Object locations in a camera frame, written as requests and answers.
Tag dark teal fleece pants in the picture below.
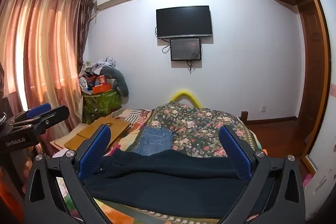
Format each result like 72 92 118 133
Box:
85 149 247 218

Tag green patterned storage bag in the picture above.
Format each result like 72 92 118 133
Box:
83 89 121 124

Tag colourful striped blanket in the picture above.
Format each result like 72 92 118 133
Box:
106 109 151 156

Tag floral dark green bedspread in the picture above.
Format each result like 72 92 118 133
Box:
146 101 261 158

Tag folded blue jeans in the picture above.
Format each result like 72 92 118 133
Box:
133 126 173 156

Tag orange box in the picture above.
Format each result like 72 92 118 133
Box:
92 84 112 94

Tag grey plush pillow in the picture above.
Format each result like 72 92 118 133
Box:
100 67 129 97

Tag pink orange curtain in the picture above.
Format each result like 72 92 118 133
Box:
1 0 89 140

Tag brown wooden door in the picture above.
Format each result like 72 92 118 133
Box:
298 1 329 136

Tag yellow foam bed rail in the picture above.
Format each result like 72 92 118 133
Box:
170 89 203 108

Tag small black wall screen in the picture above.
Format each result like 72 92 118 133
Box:
170 38 202 61

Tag black wall television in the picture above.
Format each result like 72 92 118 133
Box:
156 6 213 39

